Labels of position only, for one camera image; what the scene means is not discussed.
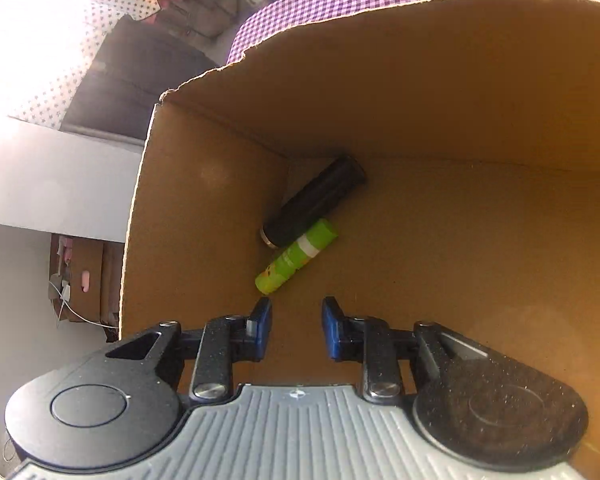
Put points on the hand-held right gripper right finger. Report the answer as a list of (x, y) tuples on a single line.
[(331, 327)]

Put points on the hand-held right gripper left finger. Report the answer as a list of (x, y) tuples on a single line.
[(261, 322)]

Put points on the green glue stick tube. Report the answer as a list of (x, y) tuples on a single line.
[(295, 257)]

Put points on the large cardboard box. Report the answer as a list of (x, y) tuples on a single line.
[(455, 160)]

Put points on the black cylindrical tube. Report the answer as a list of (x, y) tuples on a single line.
[(312, 200)]

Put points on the cluttered cardboard box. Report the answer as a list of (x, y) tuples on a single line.
[(87, 285)]

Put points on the dark cabinet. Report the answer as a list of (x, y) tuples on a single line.
[(130, 90)]

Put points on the white star-printed cloth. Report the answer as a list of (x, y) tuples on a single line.
[(65, 85)]

